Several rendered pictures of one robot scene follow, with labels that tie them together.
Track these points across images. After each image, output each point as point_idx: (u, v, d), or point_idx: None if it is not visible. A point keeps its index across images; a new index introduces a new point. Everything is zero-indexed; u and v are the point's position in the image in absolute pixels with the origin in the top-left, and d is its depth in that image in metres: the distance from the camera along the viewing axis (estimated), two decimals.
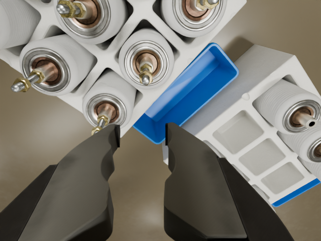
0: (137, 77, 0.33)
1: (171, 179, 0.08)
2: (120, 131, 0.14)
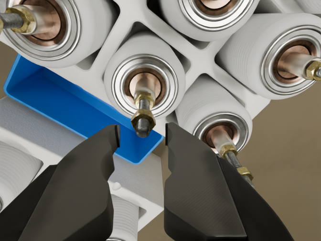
0: (123, 76, 0.21)
1: (171, 179, 0.08)
2: (120, 131, 0.14)
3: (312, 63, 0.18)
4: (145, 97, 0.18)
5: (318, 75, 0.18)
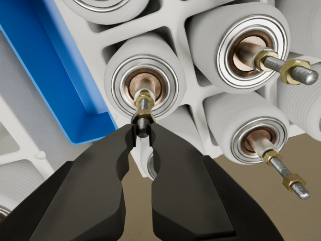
0: (134, 67, 0.20)
1: (158, 180, 0.08)
2: None
3: (272, 150, 0.23)
4: None
5: (272, 161, 0.22)
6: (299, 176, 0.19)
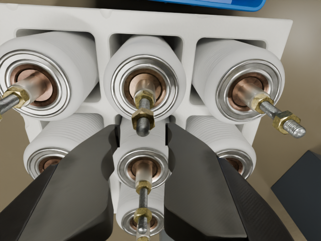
0: (169, 89, 0.21)
1: (171, 179, 0.08)
2: (120, 131, 0.14)
3: None
4: (140, 97, 0.18)
5: None
6: None
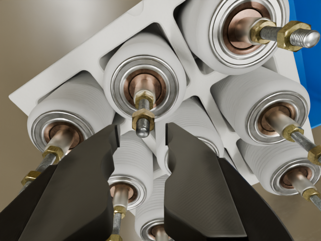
0: None
1: (171, 179, 0.08)
2: (120, 131, 0.14)
3: (150, 94, 0.18)
4: (290, 136, 0.21)
5: (141, 100, 0.18)
6: (154, 118, 0.15)
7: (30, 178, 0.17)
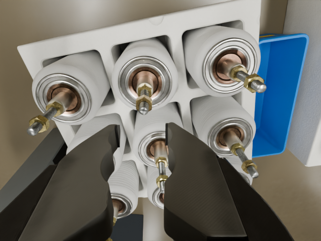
0: None
1: (171, 179, 0.08)
2: (120, 131, 0.14)
3: (149, 86, 0.24)
4: (235, 150, 0.29)
5: (142, 90, 0.23)
6: (152, 101, 0.21)
7: (39, 120, 0.21)
